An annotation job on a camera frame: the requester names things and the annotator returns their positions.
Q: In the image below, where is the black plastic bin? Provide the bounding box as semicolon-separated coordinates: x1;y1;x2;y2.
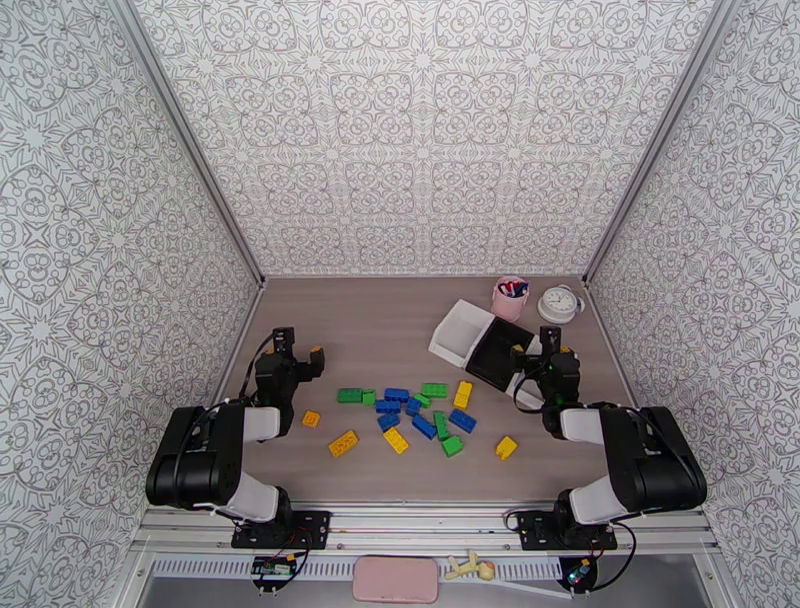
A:
465;315;544;395

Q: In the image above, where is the white plastic bin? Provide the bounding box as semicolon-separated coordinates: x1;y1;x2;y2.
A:
504;371;546;413
428;298;498;369

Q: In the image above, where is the white alarm clock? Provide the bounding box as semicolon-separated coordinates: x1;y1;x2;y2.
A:
537;284;587;325

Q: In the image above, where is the pink metal bucket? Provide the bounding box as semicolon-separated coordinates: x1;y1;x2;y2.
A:
490;276;531;324

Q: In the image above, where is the green circuit board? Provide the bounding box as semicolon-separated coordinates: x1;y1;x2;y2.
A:
251;556;299;580

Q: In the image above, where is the beige toy figure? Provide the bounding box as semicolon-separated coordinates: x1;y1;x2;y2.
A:
444;549;497;583

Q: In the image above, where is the pink rectangular pad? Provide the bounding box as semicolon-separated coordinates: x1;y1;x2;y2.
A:
351;555;441;605

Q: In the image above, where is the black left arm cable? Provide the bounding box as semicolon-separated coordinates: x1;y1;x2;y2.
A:
240;331;278;408

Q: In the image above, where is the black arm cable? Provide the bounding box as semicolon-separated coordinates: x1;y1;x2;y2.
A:
240;331;278;408
512;365;551;415

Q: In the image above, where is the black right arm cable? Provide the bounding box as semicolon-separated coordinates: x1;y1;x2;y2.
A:
512;365;551;415

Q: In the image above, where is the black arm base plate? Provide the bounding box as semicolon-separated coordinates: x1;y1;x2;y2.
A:
517;509;620;553
231;509;332;552

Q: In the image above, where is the black and red base cable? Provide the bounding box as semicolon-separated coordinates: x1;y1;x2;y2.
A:
249;527;314;592

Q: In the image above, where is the black base cable loop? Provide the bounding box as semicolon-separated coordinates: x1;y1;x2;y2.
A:
587;521;639;592

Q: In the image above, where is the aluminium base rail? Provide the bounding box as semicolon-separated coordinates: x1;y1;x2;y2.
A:
134;499;720;556

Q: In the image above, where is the black round mount disc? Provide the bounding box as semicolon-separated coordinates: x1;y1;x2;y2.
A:
557;552;603;593

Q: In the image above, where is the white slotted cable duct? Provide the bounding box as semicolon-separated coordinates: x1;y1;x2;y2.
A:
151;557;564;584

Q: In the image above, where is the aluminium frame post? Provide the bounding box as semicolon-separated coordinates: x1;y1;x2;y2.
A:
581;0;750;286
106;0;267;286

